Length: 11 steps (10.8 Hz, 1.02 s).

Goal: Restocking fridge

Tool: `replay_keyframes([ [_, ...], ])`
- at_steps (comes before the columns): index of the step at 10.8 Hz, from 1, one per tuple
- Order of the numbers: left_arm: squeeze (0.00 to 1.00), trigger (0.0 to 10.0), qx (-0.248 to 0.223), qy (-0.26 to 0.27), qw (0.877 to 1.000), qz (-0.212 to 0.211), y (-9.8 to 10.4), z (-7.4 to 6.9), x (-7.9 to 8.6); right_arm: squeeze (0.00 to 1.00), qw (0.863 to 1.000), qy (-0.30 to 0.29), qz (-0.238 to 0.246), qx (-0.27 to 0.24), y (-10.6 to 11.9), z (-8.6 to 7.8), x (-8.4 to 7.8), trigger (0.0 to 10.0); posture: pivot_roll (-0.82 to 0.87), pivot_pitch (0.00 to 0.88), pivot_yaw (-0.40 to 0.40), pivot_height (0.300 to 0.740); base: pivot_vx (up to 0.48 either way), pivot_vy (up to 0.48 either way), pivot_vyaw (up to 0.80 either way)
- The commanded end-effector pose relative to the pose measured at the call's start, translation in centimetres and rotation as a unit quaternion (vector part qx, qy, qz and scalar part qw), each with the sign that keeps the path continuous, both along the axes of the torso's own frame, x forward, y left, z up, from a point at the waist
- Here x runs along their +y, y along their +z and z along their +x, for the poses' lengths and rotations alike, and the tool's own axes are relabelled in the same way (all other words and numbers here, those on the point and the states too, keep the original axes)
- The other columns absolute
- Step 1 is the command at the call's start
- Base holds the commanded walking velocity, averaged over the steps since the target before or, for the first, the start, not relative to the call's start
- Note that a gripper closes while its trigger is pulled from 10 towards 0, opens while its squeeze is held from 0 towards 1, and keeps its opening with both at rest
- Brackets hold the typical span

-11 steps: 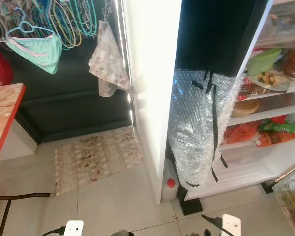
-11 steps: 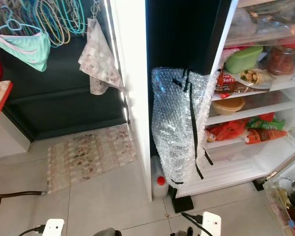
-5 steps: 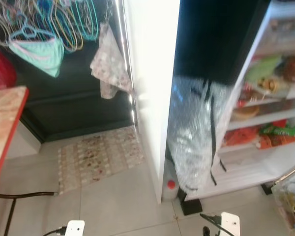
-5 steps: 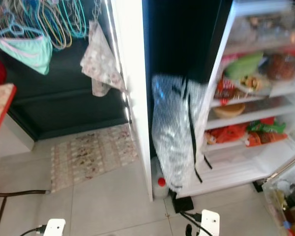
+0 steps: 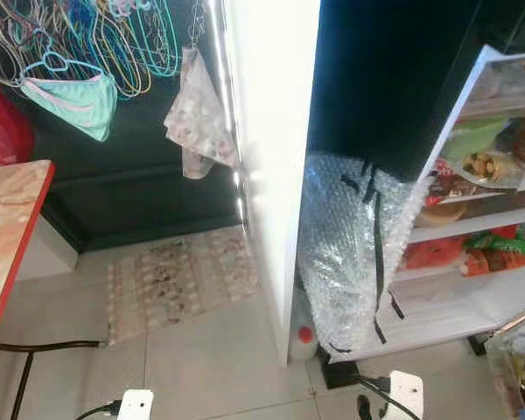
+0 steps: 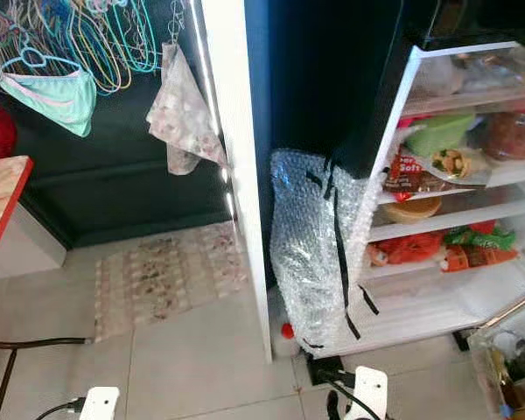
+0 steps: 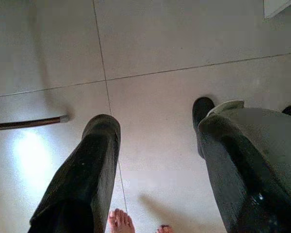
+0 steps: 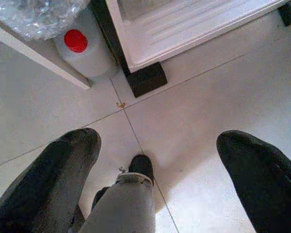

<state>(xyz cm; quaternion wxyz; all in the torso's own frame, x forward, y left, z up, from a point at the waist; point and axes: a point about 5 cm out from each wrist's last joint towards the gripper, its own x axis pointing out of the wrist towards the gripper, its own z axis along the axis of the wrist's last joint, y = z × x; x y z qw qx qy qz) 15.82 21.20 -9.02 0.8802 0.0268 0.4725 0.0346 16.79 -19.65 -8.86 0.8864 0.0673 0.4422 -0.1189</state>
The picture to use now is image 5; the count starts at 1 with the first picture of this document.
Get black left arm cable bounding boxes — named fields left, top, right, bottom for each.
left=74, top=400, right=122, bottom=420

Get pack of green vegetables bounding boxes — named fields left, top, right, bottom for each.
left=464, top=229, right=525, bottom=256

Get clear bubble wrap sheet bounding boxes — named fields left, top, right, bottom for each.
left=297, top=153, right=425, bottom=355

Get metal hanging clip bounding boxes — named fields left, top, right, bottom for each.
left=186, top=0, right=207, bottom=49

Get pink patterned cloth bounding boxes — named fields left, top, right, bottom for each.
left=164, top=45, right=242, bottom=180

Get black fridge foot block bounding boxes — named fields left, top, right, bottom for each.
left=468, top=332, right=491, bottom=355
left=322, top=357, right=360, bottom=390

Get marble table with red edge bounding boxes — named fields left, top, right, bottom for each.
left=0, top=159, right=106, bottom=420

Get bag of red produce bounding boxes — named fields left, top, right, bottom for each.
left=404, top=236, right=469, bottom=270

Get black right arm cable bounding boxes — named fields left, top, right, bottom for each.
left=350, top=374, right=421, bottom=420

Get light blue clothes hanger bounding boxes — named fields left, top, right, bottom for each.
left=22, top=48, right=106, bottom=84

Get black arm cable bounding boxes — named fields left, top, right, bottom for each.
left=350, top=374, right=421, bottom=420
left=74, top=400, right=122, bottom=420

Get teal garment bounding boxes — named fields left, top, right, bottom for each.
left=19, top=72, right=119, bottom=143

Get white jug with red cap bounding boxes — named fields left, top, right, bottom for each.
left=290, top=306, right=320, bottom=364

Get orange round bowl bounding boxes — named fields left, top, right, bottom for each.
left=416, top=201, right=469, bottom=228

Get plate of wrapped food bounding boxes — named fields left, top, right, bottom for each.
left=459, top=150, right=525, bottom=189

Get brown and red snack packet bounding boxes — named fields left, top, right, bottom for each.
left=424, top=157, right=478, bottom=207

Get beige patterned floor mat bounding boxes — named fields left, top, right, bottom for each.
left=105, top=226, right=259, bottom=345

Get green plastic bag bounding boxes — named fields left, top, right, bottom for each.
left=442, top=118, right=508, bottom=163

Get pack of orange carrots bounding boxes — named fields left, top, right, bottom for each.
left=462, top=249, right=525, bottom=277

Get green wire clothes hanger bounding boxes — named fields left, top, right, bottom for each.
left=127, top=0, right=180, bottom=80

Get clear plastic storage bin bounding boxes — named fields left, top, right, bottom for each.
left=486, top=311, right=525, bottom=420

